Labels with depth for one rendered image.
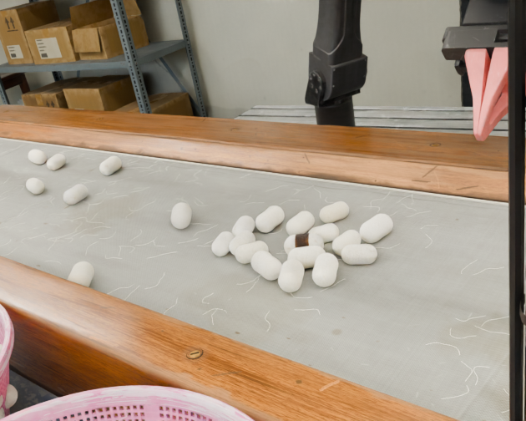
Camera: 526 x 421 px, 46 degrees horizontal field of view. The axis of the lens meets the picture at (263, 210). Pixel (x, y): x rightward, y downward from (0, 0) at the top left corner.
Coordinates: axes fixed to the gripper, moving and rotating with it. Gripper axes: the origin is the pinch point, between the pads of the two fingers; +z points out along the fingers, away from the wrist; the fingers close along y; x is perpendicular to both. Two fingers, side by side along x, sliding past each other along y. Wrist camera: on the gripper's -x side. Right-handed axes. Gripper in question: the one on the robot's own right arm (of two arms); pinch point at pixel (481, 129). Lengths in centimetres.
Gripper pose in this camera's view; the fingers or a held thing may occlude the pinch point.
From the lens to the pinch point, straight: 60.1
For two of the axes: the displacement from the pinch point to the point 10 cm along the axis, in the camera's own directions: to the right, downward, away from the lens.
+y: 7.9, 1.4, -6.0
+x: 5.1, 3.9, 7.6
